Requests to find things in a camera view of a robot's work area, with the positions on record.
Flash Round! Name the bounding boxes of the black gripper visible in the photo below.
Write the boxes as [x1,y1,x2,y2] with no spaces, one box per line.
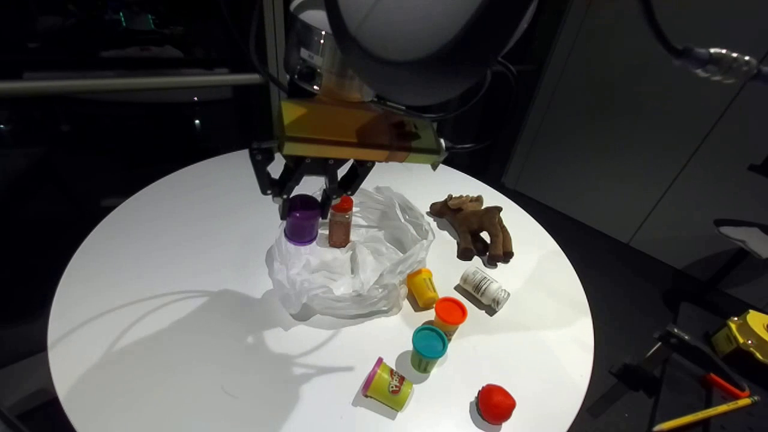
[247,142,373,221]

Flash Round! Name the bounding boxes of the brown spice jar red lid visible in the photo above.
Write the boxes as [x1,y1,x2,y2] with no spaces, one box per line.
[330,195,354,248]

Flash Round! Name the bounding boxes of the purple play-doh tub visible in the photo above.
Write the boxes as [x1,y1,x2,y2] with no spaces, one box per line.
[283,195,322,245]

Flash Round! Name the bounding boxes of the orange lid play-doh tub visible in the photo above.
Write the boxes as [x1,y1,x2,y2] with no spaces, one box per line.
[433,297,468,336]

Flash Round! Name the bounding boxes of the teal lid play-doh tub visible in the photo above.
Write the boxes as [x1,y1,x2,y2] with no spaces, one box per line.
[410,324,450,374]

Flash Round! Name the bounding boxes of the yellow-green play-doh tub pink lid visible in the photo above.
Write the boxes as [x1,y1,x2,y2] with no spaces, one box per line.
[362,357,414,412]

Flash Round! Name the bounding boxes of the red round lid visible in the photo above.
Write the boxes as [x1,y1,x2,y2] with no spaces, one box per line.
[476,384,517,424]

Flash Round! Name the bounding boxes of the yellow play-doh tub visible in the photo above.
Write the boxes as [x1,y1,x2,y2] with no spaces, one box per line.
[406,268,439,310]

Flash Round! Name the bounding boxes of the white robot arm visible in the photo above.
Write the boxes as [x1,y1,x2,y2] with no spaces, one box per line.
[247,0,539,213]

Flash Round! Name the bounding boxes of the brown plush moose toy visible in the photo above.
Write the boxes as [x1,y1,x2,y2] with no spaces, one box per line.
[428,195,514,263]

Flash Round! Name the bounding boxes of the white pill bottle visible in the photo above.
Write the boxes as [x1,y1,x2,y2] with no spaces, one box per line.
[460,268,511,315]

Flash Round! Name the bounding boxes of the metal window railing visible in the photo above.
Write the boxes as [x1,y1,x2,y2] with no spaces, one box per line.
[0,72,266,98]

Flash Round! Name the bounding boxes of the yellow pencil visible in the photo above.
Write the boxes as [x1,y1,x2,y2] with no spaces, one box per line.
[654,396,762,432]

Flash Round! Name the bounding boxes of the yellow tool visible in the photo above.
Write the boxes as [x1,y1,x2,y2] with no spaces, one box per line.
[710,310,768,364]

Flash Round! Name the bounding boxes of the red handled pliers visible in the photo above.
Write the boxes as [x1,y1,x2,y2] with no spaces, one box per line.
[613,326,751,399]

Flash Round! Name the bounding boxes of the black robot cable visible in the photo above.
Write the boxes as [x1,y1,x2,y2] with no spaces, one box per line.
[640,0,768,86]

